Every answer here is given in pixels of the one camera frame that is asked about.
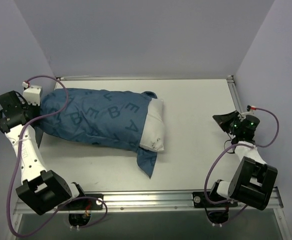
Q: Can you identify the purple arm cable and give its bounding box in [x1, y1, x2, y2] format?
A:
[203, 106, 279, 227]
[6, 75, 108, 238]

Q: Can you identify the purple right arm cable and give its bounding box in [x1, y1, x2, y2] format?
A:
[203, 106, 279, 227]

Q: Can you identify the aluminium back rail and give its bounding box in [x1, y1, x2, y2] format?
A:
[59, 75, 234, 81]

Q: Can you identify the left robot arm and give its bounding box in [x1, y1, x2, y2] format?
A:
[0, 85, 87, 215]

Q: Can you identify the aluminium right side rail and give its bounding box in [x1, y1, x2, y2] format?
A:
[227, 76, 271, 191]

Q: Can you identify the white pillow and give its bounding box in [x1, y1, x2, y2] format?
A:
[139, 98, 165, 153]

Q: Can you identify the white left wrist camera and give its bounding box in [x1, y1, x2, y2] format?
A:
[22, 85, 42, 106]

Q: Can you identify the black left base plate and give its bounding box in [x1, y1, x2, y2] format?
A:
[64, 193, 104, 211]

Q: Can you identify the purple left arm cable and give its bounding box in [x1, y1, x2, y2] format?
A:
[6, 75, 108, 238]

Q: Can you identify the aluminium rail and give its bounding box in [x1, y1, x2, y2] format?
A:
[59, 75, 234, 81]
[227, 76, 271, 191]
[13, 188, 284, 214]

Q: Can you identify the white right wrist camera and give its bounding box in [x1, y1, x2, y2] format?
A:
[239, 105, 257, 118]

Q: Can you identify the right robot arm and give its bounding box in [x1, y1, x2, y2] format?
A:
[204, 106, 278, 211]

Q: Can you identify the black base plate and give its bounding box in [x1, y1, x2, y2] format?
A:
[64, 193, 104, 211]
[192, 191, 238, 209]

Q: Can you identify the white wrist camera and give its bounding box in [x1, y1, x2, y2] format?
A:
[239, 105, 257, 118]
[22, 85, 42, 106]

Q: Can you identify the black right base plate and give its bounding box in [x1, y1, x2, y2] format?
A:
[192, 191, 238, 209]

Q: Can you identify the black thin right cable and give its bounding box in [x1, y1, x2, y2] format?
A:
[223, 136, 238, 151]

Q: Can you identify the blue cartoon print pillowcase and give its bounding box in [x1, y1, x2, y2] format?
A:
[37, 88, 157, 177]

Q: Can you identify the aluminium front rail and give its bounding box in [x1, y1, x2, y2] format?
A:
[13, 188, 284, 214]

